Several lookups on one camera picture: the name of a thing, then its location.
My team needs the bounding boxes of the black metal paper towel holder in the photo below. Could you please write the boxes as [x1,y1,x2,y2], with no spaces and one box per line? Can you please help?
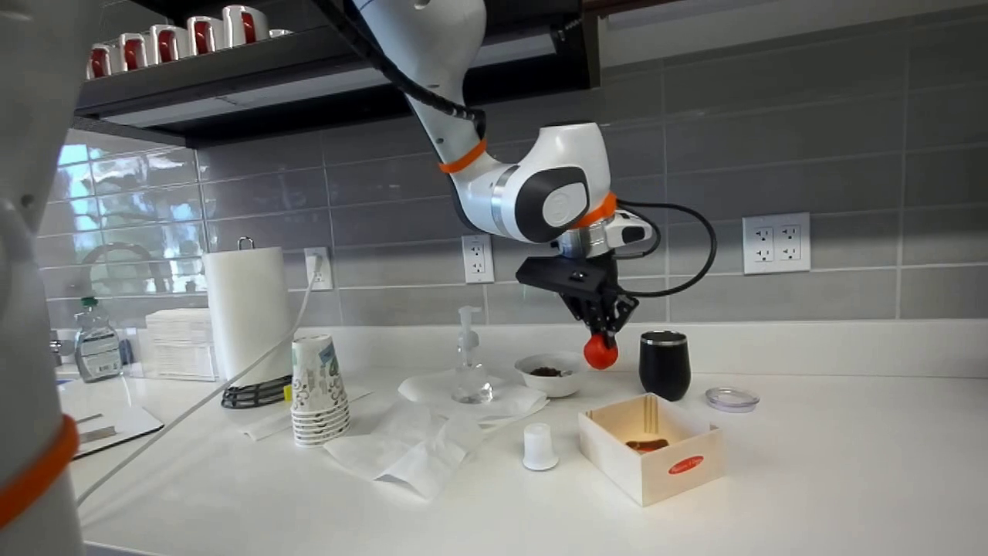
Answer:
[216,228,298,413]

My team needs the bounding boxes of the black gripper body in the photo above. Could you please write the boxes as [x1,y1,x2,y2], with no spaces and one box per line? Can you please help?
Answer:
[558,257,644,338]

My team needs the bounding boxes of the white bowl dark contents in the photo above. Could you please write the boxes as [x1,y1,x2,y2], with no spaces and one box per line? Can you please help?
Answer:
[513,351,583,403]

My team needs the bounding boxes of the dark red item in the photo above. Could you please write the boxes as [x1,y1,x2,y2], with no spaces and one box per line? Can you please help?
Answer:
[624,433,673,457]

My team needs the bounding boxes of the clear glass flask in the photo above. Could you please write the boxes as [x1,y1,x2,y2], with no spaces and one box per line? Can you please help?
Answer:
[449,304,496,409]

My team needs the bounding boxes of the small white red box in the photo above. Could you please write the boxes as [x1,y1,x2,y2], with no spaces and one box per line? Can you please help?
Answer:
[576,391,728,510]

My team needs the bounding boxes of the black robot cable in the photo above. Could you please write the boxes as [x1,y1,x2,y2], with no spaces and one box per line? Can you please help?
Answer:
[615,197,719,304]

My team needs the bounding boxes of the white round plate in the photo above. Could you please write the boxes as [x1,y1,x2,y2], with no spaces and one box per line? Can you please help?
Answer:
[396,366,551,419]

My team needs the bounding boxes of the thin white cable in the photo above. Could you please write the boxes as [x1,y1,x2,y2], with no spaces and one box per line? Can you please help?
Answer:
[71,253,319,510]

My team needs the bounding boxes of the white single wall outlet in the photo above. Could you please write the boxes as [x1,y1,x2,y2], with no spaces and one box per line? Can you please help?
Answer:
[456,233,496,287]
[301,245,338,295]

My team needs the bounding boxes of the dark wall shelf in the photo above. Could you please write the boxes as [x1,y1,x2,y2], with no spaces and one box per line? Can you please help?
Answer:
[76,0,605,149]

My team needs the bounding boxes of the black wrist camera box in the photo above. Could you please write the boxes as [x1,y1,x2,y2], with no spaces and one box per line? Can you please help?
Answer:
[513,253,621,304]

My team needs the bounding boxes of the clear plastic bag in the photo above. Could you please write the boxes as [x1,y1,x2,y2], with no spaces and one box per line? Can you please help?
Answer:
[319,399,488,503]

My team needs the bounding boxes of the white paper towel roll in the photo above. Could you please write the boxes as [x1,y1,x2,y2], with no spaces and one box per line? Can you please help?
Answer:
[201,245,298,385]

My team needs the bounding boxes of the stack of patterned paper cups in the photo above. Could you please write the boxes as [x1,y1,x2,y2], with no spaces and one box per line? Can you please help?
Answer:
[287,330,351,447]

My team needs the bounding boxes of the orange ball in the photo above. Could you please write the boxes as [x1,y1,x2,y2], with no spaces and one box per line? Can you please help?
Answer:
[582,329,624,374]

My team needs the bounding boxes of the flat paper sheet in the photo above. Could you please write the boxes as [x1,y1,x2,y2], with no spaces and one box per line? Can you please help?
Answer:
[71,406,166,465]

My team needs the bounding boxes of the small white coffee pod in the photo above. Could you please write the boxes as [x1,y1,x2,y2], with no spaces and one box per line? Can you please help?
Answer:
[518,419,564,477]

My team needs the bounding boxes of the white napkin stack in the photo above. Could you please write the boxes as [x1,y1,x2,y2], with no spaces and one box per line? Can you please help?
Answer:
[141,307,221,385]

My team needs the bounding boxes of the black tumbler cup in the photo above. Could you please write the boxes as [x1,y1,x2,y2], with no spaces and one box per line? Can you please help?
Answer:
[636,329,696,406]

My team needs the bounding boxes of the white folded napkin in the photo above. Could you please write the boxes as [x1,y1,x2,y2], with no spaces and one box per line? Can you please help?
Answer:
[238,403,303,445]

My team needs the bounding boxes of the clear round lid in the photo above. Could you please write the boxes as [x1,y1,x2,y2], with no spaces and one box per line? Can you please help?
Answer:
[700,382,762,413]

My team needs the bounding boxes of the white double wall outlet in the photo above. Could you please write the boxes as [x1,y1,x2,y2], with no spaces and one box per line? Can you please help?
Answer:
[739,209,814,279]

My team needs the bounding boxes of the clear soap bottle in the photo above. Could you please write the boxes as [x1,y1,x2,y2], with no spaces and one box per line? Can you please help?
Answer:
[71,295,128,385]

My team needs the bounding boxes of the white robot base link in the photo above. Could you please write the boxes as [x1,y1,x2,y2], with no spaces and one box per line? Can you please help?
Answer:
[0,0,110,556]

